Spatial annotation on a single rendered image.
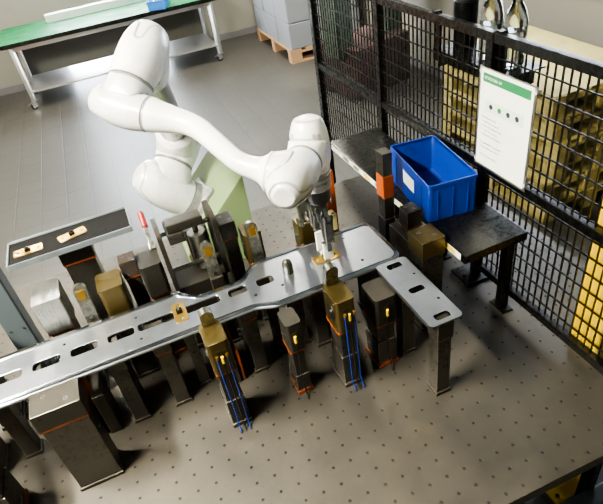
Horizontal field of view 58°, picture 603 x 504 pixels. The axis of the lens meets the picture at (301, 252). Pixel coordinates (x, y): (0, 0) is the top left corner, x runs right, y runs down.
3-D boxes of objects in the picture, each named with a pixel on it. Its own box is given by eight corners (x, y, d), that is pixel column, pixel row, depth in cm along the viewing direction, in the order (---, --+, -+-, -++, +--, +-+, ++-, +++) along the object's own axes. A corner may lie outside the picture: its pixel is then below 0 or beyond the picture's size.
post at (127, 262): (157, 354, 185) (118, 264, 161) (154, 345, 189) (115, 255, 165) (171, 349, 186) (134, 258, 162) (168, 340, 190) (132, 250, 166)
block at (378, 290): (384, 376, 166) (379, 309, 148) (365, 350, 175) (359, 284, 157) (404, 367, 167) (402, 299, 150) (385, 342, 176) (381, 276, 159)
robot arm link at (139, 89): (132, 120, 145) (149, 76, 147) (72, 107, 148) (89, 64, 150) (151, 142, 157) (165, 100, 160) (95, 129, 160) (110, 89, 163)
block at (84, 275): (107, 352, 189) (55, 251, 162) (105, 337, 196) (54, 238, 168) (135, 341, 192) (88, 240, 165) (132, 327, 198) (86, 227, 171)
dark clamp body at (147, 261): (173, 357, 184) (138, 270, 161) (166, 334, 193) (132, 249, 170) (194, 348, 186) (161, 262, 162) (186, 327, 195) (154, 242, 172)
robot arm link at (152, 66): (157, 166, 224) (174, 118, 228) (195, 176, 223) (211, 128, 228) (94, 67, 148) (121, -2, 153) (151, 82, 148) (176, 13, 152)
